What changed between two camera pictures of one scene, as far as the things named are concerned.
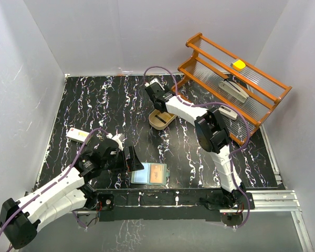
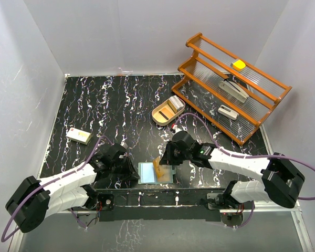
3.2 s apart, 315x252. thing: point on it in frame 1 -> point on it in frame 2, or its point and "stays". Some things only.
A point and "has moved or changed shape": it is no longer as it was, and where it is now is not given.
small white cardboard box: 77,134 stays
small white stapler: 227,112 stays
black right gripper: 166,91 -> 167,158
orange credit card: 156,173 -> 163,174
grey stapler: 233,90 stays
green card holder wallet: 153,174 has moved or changed shape
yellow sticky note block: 240,64 stays
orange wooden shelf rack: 216,81 stays
